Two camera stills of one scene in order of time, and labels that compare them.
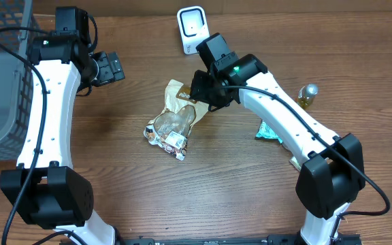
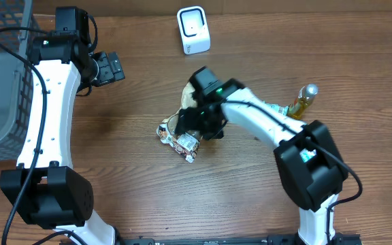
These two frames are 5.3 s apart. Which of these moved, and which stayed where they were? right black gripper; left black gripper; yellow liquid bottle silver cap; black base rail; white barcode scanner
Moved: right black gripper
Stayed: white barcode scanner; yellow liquid bottle silver cap; left black gripper; black base rail
